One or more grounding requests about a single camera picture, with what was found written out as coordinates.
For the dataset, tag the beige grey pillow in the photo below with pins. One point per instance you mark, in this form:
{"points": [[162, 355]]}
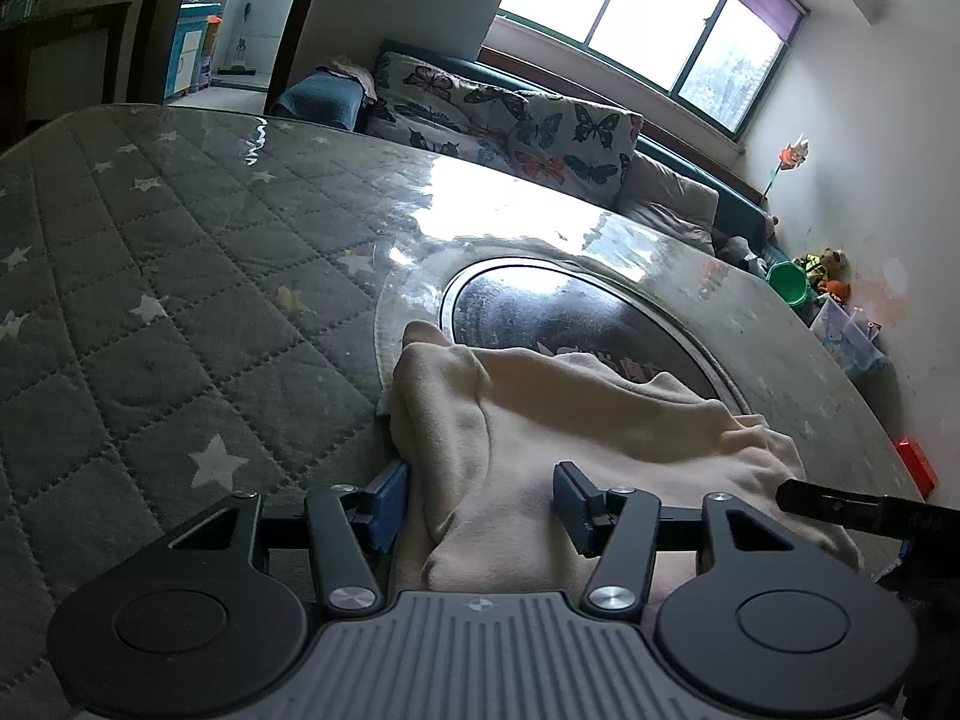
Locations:
{"points": [[667, 191]]}

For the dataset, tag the beige cloth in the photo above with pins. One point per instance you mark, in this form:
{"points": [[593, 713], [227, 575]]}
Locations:
{"points": [[352, 71]]}

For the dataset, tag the round black induction cooktop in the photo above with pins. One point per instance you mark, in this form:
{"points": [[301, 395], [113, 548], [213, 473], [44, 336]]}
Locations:
{"points": [[562, 307]]}

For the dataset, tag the blue cabinet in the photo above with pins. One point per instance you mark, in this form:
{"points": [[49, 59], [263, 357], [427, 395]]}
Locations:
{"points": [[187, 52]]}

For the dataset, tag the clear plastic storage box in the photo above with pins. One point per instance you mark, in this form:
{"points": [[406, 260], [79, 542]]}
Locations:
{"points": [[847, 337]]}

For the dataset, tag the mop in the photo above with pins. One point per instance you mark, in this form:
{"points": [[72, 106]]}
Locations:
{"points": [[238, 69]]}

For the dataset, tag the colourful pinwheel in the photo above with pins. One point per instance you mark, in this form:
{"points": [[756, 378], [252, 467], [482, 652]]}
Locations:
{"points": [[793, 154]]}

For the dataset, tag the red box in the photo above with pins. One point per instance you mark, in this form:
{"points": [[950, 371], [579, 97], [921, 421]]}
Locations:
{"points": [[919, 465]]}

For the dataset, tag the grey plush toy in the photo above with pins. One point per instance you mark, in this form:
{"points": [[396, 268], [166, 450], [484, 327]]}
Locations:
{"points": [[739, 251]]}

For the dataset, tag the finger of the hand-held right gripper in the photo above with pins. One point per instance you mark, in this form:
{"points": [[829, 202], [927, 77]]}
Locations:
{"points": [[825, 501]]}

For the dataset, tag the teddy bear with yellow vest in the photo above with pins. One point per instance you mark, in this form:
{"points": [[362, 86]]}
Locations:
{"points": [[829, 261]]}

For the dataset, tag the green plastic bucket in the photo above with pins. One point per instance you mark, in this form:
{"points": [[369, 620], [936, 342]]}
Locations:
{"points": [[787, 281]]}

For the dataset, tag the green framed window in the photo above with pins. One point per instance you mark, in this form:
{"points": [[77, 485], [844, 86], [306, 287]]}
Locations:
{"points": [[637, 7]]}

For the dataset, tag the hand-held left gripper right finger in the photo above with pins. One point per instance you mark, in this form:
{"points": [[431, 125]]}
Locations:
{"points": [[574, 510]]}

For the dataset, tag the orange plush toy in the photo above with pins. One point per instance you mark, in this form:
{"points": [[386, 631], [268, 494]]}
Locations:
{"points": [[832, 287]]}

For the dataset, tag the butterfly print pillow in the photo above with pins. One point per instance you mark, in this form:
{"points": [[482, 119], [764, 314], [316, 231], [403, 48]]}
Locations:
{"points": [[577, 142]]}

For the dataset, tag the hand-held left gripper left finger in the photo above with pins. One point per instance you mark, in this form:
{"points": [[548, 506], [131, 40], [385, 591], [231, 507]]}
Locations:
{"points": [[390, 506]]}

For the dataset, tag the teal sofa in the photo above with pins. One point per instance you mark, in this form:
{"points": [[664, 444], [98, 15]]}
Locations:
{"points": [[739, 210]]}

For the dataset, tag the cream sweatshirt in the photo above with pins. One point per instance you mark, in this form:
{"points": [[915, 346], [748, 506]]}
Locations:
{"points": [[600, 427]]}

